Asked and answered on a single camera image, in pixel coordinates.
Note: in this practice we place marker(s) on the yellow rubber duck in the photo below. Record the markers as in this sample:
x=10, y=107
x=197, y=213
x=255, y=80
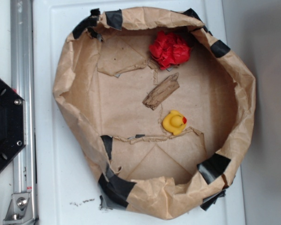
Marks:
x=174, y=122

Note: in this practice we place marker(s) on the brown paper bin with tape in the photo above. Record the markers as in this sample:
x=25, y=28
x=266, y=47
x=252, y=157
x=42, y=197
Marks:
x=104, y=73

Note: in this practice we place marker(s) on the brown crumpled cardboard piece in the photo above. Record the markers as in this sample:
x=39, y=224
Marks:
x=162, y=91

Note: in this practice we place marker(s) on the crumpled red paper ball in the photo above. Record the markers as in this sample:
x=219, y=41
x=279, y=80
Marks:
x=169, y=50

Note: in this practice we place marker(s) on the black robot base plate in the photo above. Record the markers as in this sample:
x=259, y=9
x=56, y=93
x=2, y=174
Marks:
x=11, y=124

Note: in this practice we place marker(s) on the aluminium extrusion rail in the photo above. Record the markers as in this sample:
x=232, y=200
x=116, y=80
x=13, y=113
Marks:
x=22, y=78

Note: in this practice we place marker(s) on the metal corner bracket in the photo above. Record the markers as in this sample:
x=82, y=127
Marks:
x=20, y=211

